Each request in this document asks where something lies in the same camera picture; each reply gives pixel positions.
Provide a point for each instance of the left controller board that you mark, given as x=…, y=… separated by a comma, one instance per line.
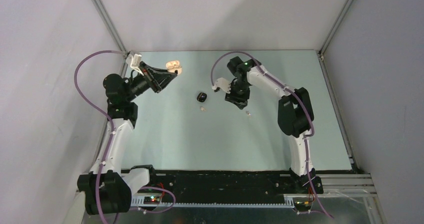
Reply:
x=152, y=200

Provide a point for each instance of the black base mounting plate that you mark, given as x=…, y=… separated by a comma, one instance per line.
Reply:
x=224, y=197

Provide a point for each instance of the left corner aluminium post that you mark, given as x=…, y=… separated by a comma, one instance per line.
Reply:
x=109, y=24

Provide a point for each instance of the controller board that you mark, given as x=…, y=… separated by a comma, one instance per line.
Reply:
x=152, y=200
x=303, y=206

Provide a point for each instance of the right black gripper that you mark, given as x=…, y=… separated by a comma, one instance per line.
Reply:
x=241, y=102

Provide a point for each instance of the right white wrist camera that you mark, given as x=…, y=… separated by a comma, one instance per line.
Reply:
x=222, y=84

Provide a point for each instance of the corner aluminium post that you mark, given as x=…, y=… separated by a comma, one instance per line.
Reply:
x=334, y=28
x=109, y=24

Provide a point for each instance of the grey slotted cable duct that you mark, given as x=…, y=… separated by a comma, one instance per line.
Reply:
x=141, y=202

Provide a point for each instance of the beige earbud charging case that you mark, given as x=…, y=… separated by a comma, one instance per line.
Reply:
x=174, y=66

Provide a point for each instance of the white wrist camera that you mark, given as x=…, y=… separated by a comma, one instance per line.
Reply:
x=133, y=61
x=222, y=84

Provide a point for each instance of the right corner aluminium post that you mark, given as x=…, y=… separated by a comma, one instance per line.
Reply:
x=334, y=28

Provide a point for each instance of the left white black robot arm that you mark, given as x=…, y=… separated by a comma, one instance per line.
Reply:
x=106, y=190

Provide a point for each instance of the black earbud charging case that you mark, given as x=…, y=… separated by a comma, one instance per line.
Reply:
x=201, y=97

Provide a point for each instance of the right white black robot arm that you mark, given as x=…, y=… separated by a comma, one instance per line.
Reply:
x=294, y=113

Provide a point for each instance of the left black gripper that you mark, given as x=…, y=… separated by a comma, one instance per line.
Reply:
x=157, y=79

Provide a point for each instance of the right controller board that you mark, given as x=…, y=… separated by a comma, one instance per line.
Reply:
x=303, y=206

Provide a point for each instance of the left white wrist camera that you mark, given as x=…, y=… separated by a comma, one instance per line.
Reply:
x=133, y=61

